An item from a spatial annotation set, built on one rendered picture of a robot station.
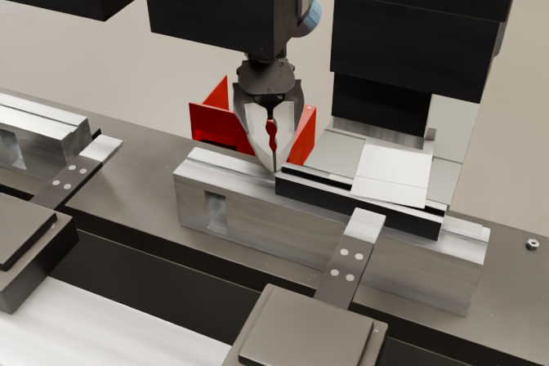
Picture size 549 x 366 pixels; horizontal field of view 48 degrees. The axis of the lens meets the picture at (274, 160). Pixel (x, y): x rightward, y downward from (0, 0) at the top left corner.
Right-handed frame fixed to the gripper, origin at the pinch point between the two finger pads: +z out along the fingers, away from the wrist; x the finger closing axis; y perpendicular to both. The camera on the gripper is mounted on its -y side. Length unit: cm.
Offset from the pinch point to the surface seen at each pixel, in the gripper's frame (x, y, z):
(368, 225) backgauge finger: -8.9, -6.1, 10.6
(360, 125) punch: -8.6, -10.5, 0.6
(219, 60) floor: 3, 186, -121
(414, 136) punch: -13.4, -13.0, 3.2
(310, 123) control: -11.6, 40.7, -22.4
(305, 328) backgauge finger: 0.3, -15.9, 21.7
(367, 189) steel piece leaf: -10.2, -2.8, 5.4
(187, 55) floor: 18, 189, -126
